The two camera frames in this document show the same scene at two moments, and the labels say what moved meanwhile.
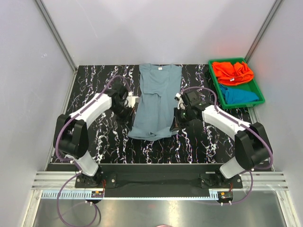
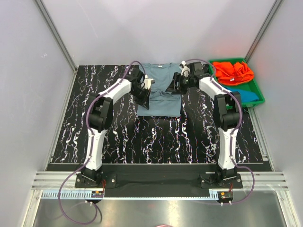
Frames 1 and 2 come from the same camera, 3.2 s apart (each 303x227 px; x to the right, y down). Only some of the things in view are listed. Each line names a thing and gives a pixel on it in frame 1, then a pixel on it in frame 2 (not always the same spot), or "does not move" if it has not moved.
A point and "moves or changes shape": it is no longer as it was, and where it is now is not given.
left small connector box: [97, 194] does not move
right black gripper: [177, 123] → [178, 90]
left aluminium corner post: [56, 33] does not move
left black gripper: [127, 120] → [145, 101]
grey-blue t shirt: [155, 108] moves or changes shape
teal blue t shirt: [233, 96] does not move
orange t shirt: [229, 74] does not move
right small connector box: [225, 196] does not move
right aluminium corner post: [273, 9] does not move
